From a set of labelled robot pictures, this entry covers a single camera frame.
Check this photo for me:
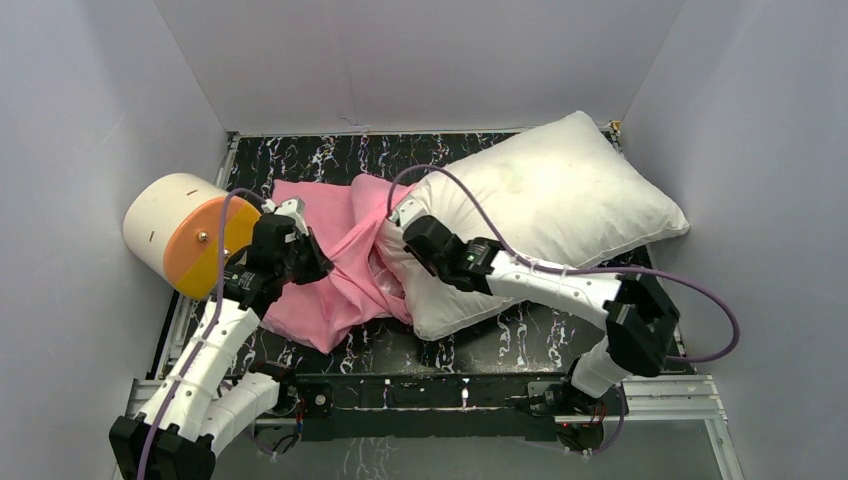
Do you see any pink pillowcase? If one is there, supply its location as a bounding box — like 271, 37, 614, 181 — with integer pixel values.
261, 174, 412, 354

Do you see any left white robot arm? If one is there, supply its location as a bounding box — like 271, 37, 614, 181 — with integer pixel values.
109, 210, 333, 479

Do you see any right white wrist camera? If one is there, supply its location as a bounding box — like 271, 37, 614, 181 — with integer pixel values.
387, 195, 429, 231

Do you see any white orange yellow cylinder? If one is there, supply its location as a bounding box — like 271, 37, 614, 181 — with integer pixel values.
123, 173, 260, 300

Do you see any white pillow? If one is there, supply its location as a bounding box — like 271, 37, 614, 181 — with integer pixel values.
374, 110, 692, 343

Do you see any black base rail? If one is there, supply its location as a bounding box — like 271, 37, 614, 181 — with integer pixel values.
294, 373, 565, 441

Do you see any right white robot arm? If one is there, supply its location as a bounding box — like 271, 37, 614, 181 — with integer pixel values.
390, 210, 679, 415

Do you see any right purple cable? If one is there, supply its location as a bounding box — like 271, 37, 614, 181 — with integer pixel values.
386, 164, 741, 365

